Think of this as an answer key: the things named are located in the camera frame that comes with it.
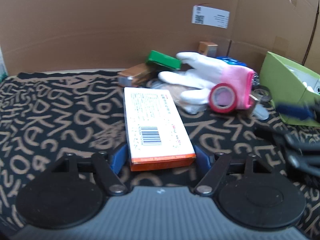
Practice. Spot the green floral box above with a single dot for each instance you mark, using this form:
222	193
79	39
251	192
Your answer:
155	57

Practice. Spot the green cardboard storage box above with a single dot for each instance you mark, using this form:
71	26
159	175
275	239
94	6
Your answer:
289	82

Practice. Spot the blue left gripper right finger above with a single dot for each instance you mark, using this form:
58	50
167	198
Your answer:
203	161

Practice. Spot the steel wool scrubber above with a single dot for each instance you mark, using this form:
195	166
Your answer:
255	81

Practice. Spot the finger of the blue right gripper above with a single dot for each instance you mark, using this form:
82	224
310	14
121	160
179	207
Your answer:
295	111

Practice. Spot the small tan upright box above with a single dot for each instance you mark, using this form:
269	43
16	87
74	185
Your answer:
208	49

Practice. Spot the black tape roll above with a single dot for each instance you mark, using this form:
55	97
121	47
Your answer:
264	93

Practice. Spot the white shipping label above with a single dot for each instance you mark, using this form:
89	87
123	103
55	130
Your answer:
210	16

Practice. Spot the white pink work glove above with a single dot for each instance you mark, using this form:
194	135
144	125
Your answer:
207	72

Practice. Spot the white orange medicine box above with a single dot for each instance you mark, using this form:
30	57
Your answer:
156	135

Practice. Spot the blue plastic cube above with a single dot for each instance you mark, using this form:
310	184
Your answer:
231	61

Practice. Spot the large brown cardboard box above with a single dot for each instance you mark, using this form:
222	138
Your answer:
52	35

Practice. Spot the red tape roll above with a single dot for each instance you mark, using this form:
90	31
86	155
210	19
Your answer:
222	98

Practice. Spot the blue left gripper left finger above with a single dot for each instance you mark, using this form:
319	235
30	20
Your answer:
118	157

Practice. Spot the brown gold box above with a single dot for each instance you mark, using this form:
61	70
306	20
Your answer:
136	75

